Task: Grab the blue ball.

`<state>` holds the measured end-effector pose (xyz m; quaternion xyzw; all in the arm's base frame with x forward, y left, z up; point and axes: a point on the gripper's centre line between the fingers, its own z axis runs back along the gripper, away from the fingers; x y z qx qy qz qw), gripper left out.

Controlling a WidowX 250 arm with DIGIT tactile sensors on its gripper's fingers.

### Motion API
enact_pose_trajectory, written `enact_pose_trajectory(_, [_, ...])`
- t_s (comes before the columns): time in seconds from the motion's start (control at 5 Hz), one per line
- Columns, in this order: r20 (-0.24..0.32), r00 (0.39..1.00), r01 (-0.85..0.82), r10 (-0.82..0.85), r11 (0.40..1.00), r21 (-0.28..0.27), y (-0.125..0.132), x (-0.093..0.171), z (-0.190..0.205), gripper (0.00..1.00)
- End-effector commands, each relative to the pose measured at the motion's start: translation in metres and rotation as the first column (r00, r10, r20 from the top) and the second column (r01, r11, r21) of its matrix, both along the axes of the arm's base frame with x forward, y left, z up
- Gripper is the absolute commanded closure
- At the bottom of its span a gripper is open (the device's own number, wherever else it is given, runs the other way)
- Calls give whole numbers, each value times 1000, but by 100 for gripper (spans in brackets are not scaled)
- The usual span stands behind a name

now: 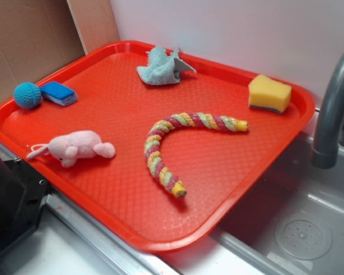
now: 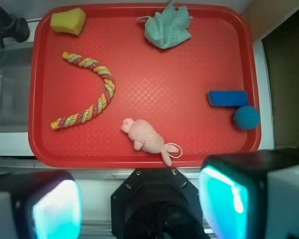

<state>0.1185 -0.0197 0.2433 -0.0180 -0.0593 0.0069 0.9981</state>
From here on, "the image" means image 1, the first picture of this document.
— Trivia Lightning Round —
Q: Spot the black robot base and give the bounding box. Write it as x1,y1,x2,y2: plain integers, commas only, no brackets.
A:
0,157,49,256

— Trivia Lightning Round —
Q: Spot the blue textured ball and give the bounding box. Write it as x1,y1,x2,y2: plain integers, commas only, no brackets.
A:
13,82,42,109

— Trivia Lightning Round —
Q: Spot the red plastic tray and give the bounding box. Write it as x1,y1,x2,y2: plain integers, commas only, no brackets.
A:
0,41,315,252

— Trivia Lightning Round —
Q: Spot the light blue cloth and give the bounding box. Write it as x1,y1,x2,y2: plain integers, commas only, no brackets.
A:
136,46,197,86

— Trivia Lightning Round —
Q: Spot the yellow sponge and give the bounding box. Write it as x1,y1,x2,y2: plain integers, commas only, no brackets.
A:
248,74,292,113

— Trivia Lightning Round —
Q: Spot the pink plush toy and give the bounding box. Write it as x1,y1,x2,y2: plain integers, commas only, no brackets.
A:
27,130,116,168

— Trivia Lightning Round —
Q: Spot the blue sponge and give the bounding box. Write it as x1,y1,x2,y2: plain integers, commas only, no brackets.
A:
40,81,78,106

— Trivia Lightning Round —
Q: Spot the grey plastic sink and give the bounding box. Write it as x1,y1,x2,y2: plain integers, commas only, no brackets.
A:
162,134,344,274

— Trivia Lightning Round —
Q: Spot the grey faucet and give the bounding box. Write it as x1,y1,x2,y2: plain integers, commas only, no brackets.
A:
311,53,344,169

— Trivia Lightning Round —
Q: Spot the brown cardboard panel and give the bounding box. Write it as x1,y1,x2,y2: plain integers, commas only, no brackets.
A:
0,1,119,103

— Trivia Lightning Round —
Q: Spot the multicolour twisted rope toy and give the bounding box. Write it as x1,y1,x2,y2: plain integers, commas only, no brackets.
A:
144,112,249,198

